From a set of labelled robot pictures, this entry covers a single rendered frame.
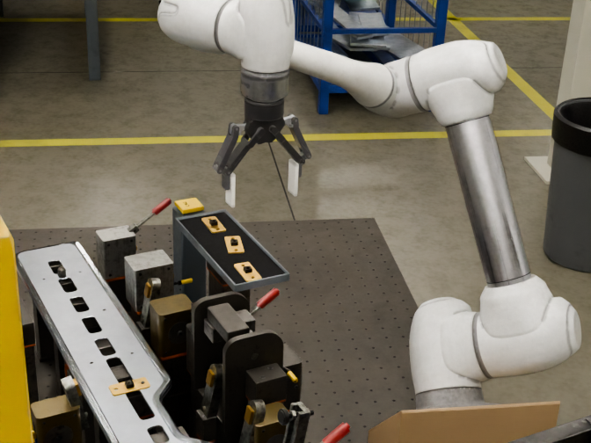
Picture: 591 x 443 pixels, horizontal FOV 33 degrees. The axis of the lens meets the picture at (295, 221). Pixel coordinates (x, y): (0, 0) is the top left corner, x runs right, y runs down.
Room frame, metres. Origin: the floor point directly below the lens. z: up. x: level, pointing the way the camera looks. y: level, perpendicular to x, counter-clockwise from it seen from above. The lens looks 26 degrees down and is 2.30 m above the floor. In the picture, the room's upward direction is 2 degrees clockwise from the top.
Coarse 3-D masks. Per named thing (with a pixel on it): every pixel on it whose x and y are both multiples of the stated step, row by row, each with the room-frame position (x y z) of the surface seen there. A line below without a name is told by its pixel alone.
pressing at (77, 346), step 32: (32, 256) 2.34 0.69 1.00; (64, 256) 2.35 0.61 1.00; (32, 288) 2.18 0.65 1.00; (96, 288) 2.19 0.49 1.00; (64, 320) 2.03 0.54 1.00; (96, 320) 2.04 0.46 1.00; (128, 320) 2.04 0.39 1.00; (64, 352) 1.90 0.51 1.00; (96, 352) 1.90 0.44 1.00; (128, 352) 1.91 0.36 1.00; (96, 384) 1.78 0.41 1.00; (160, 384) 1.79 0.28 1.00; (96, 416) 1.68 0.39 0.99; (128, 416) 1.68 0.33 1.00; (160, 416) 1.68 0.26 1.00
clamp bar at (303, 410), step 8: (296, 408) 1.45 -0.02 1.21; (304, 408) 1.45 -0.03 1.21; (280, 416) 1.43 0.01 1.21; (288, 416) 1.43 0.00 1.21; (296, 416) 1.44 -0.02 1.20; (304, 416) 1.43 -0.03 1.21; (288, 424) 1.45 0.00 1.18; (296, 424) 1.43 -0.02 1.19; (304, 424) 1.43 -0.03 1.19; (288, 432) 1.45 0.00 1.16; (296, 432) 1.42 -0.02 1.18; (304, 432) 1.43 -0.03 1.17; (288, 440) 1.45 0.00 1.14; (296, 440) 1.42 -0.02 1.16
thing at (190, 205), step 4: (180, 200) 2.38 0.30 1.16; (184, 200) 2.39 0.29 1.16; (188, 200) 2.39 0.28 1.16; (192, 200) 2.39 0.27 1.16; (196, 200) 2.39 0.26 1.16; (176, 204) 2.37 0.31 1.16; (180, 204) 2.36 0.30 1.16; (184, 204) 2.36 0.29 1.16; (188, 204) 2.37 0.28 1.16; (192, 204) 2.37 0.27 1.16; (196, 204) 2.37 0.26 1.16; (200, 204) 2.37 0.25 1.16; (180, 208) 2.34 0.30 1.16; (184, 208) 2.34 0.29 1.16; (188, 208) 2.34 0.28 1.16; (192, 208) 2.34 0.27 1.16; (196, 208) 2.35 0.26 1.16; (200, 208) 2.35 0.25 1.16; (184, 212) 2.33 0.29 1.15; (188, 212) 2.34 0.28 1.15
